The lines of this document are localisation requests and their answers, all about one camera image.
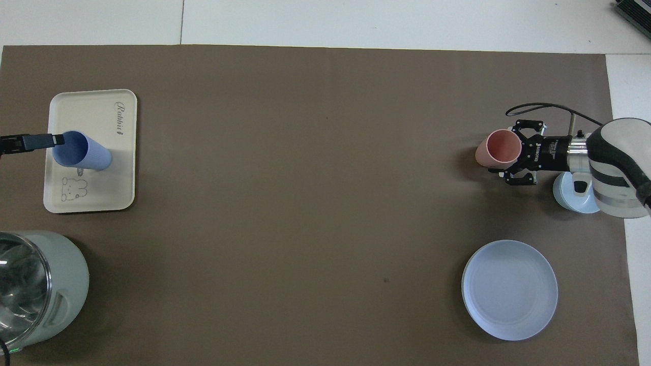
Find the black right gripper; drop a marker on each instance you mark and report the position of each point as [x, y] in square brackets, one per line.
[549, 153]

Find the pink plastic cup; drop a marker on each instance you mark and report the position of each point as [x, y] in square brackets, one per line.
[501, 147]

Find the blue plastic cup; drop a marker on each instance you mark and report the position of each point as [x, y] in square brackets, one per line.
[84, 152]

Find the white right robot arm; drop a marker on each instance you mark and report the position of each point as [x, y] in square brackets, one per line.
[615, 168]

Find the cream rabbit print tray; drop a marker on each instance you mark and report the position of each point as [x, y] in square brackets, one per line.
[96, 193]

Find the light blue bowl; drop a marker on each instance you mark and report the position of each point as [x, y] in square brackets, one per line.
[572, 199]

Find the pale blue plate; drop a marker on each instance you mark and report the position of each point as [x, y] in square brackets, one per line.
[508, 290]

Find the pale green cooking pot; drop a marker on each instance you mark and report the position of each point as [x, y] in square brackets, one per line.
[56, 284]

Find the dark ribbed device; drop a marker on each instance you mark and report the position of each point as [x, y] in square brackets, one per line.
[635, 11]

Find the brown table mat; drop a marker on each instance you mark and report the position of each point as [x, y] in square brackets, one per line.
[305, 203]

